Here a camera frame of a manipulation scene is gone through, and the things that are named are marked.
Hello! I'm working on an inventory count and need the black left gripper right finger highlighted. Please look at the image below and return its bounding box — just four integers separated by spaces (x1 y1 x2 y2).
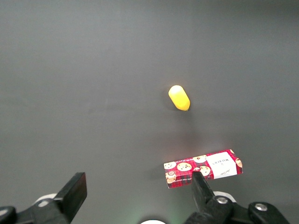
184 171 290 224

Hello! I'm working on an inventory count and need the red tartan cookie box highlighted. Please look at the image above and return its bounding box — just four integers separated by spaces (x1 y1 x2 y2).
163 149 243 189

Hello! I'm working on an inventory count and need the yellow lemon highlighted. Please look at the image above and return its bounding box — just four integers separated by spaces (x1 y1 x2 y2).
168 84 191 112

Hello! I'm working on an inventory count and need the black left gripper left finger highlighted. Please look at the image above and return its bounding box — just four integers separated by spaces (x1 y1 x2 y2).
0 172 88 224

